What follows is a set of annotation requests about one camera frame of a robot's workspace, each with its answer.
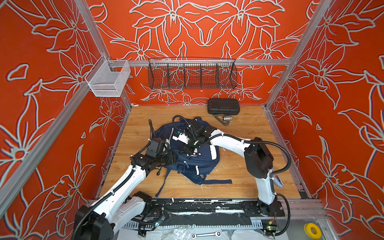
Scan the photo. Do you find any small metal cylinder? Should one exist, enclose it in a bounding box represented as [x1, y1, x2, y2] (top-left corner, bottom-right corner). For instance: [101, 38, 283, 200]
[223, 116, 233, 122]

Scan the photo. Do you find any yellow tape roll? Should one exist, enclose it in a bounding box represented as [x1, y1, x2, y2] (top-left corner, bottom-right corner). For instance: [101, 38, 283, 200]
[304, 223, 322, 240]

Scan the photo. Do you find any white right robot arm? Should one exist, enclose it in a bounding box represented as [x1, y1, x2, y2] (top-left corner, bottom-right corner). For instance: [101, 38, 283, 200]
[173, 120, 292, 216]

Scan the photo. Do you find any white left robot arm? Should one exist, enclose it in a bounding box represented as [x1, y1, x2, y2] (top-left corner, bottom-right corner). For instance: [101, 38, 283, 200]
[72, 138, 178, 240]

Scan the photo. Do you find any navy blue student backpack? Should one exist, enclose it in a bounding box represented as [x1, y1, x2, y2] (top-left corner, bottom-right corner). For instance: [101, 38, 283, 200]
[155, 117, 233, 185]

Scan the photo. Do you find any black plastic tool case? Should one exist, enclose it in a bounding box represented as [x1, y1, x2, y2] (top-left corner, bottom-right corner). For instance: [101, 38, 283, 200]
[207, 98, 240, 115]

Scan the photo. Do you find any silver combination wrench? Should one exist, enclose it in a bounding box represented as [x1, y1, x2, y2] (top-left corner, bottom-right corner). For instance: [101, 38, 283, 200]
[191, 231, 222, 239]

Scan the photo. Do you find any blue stapler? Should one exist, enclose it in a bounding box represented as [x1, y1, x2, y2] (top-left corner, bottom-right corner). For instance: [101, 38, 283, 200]
[273, 176, 284, 188]

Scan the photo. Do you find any black wire wall basket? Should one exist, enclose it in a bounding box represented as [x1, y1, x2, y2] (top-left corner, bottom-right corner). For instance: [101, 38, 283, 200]
[148, 57, 238, 90]

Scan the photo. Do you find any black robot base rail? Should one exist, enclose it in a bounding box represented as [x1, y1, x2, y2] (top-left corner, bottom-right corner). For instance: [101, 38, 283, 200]
[151, 198, 286, 218]

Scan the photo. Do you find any white wire wall basket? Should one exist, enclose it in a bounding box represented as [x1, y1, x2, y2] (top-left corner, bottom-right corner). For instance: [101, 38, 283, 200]
[85, 55, 131, 97]

